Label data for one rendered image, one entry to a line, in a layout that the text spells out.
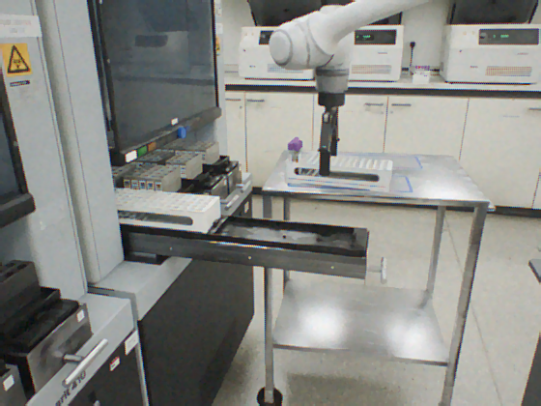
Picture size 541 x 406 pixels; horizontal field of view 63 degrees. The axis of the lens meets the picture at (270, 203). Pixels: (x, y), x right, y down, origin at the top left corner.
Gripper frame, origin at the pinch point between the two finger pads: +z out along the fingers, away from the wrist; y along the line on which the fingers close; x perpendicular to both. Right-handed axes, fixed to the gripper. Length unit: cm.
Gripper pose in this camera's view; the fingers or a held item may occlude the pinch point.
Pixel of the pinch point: (327, 162)
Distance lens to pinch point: 128.7
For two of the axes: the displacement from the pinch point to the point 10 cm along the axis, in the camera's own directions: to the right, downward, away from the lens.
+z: 0.0, 9.3, 3.7
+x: -9.5, -1.1, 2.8
